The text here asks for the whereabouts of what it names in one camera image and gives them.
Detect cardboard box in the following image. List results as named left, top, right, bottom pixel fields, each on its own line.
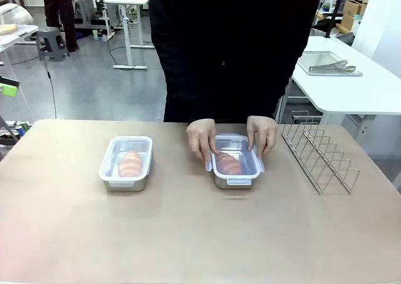
left=340, top=0, right=366, bottom=31

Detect black floor cable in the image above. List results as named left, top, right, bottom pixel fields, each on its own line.
left=39, top=36, right=59, bottom=119

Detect grey plastic stool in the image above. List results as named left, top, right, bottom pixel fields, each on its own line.
left=36, top=26, right=70, bottom=61

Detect person in black clothes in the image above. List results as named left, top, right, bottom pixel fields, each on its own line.
left=148, top=0, right=323, bottom=125

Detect background person in dark clothes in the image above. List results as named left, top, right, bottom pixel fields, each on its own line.
left=33, top=0, right=80, bottom=53

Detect person's left hand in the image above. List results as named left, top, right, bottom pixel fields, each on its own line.
left=246, top=115, right=278, bottom=159

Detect steel serving tongs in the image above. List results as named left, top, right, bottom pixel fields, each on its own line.
left=308, top=60, right=357, bottom=75

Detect white table with bread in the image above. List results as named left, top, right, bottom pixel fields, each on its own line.
left=0, top=23, right=39, bottom=55

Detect black stand pole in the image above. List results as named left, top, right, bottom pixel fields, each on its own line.
left=324, top=0, right=347, bottom=39

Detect person's right hand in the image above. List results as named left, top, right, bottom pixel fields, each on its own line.
left=186, top=118, right=217, bottom=163

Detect golden croissant bread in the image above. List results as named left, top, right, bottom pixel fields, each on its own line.
left=216, top=151, right=242, bottom=176
left=118, top=150, right=142, bottom=177

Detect white side table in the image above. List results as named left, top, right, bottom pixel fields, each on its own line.
left=275, top=35, right=401, bottom=156

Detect perforated metal baking tray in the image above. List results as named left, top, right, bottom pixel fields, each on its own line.
left=296, top=51, right=363, bottom=77

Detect steel wire lid rack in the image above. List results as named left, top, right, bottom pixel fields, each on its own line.
left=281, top=110, right=360, bottom=196

